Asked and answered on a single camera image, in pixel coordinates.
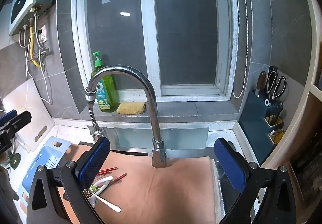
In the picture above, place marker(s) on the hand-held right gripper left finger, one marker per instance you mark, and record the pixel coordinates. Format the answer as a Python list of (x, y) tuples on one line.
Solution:
[(94, 163)]

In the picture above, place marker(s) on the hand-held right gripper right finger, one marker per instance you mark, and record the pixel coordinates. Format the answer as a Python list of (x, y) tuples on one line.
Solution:
[(230, 166)]

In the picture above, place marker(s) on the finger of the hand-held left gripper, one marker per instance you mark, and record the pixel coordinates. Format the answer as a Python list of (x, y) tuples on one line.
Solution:
[(22, 118), (7, 117)]

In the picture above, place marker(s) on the white ceramic spoon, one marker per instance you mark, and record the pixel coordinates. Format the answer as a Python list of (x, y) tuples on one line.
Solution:
[(105, 180)]

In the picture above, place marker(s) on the blue plastic basket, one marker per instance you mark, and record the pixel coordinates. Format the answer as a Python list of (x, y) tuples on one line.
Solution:
[(45, 156)]

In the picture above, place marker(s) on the metal spoon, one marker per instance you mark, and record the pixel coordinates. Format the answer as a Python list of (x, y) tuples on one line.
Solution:
[(113, 207)]

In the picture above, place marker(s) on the white cutting board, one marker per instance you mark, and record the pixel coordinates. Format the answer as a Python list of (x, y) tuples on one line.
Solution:
[(27, 98)]

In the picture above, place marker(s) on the dark blue knife block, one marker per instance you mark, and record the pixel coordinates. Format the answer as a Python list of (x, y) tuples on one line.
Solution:
[(254, 125)]

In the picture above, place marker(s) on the glass splash guard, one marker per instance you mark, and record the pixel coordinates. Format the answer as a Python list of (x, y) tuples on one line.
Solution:
[(135, 135)]

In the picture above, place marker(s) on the yellow sponge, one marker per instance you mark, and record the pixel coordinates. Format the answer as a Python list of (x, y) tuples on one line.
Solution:
[(130, 108)]

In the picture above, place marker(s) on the green dish soap bottle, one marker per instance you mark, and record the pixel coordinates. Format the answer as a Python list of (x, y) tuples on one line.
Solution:
[(105, 93)]

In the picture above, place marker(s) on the chrome faucet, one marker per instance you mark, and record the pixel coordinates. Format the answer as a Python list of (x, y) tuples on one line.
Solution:
[(151, 103)]

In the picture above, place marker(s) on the beige cabinet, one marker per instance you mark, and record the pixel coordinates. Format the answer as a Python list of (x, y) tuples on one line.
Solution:
[(301, 113)]

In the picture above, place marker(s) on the white-framed window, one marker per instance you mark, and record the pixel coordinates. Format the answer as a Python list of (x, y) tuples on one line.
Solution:
[(148, 37)]

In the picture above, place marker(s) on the white wall socket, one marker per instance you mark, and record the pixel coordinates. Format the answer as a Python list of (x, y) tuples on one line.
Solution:
[(43, 35)]

